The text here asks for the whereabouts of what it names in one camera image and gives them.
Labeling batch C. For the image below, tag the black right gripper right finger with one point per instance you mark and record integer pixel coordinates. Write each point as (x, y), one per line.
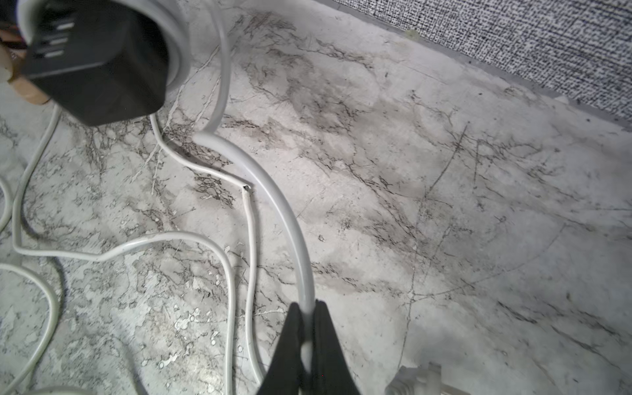
(330, 373)

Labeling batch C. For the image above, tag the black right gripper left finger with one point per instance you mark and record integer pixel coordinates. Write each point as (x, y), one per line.
(286, 371)

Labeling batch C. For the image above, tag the black and white power strip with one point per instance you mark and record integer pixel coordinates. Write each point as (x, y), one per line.
(109, 61)

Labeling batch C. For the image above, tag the wooden mug tree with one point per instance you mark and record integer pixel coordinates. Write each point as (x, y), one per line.
(13, 54)

